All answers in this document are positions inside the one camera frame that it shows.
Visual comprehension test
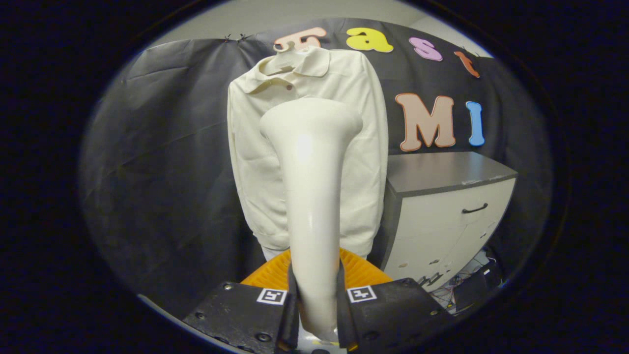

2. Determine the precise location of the tangle of coloured cables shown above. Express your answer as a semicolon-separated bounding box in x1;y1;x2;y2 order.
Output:
427;250;492;308

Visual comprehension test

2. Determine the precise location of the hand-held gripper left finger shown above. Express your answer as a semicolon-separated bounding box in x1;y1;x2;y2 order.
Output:
182;248;299;354

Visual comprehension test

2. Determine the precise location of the white garment steamer head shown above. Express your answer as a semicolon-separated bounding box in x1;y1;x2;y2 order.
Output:
259;97;365;344

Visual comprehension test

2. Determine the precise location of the black box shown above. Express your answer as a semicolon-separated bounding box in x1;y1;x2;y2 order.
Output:
453;261;503;312

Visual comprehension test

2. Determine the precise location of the cream button-up shirt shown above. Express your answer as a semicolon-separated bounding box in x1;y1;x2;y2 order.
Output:
227;46;390;259

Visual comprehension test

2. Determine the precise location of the white cabinet with grey top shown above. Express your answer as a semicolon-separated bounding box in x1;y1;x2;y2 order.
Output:
368;151;518;292

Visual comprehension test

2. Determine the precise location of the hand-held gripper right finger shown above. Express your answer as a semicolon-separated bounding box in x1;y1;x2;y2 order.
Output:
336;247;456;354

